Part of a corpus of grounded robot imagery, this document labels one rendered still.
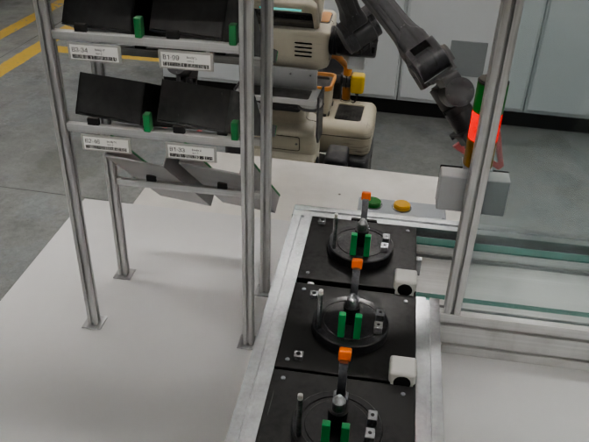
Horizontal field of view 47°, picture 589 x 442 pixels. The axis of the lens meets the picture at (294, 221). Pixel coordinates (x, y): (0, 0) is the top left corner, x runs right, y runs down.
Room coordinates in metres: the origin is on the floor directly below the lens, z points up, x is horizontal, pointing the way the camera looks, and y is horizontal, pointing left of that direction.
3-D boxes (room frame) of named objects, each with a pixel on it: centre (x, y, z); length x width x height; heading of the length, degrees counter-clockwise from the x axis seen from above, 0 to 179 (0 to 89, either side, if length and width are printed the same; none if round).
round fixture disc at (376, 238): (1.21, -0.14, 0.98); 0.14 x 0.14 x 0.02
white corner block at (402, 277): (1.10, -0.23, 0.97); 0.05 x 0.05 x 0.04; 82
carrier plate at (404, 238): (1.21, -0.14, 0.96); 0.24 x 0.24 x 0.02; 82
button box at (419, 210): (1.41, -0.26, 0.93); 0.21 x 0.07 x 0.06; 82
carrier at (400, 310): (0.96, -0.11, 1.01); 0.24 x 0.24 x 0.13; 82
